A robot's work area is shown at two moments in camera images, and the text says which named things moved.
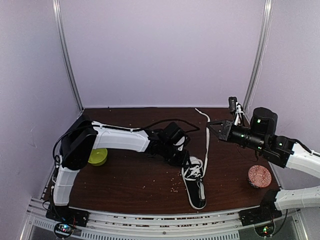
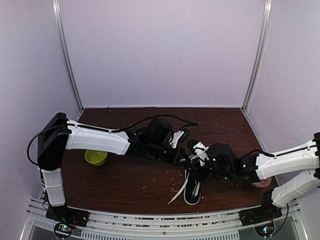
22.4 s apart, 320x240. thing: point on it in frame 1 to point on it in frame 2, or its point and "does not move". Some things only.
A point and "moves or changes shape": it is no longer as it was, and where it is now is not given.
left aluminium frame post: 58,14 does not move
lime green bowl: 98,157 does not move
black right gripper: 225,129 to 196,173
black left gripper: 182,160 does not move
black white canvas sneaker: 193,173 moves or changes shape
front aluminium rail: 224,224 does not move
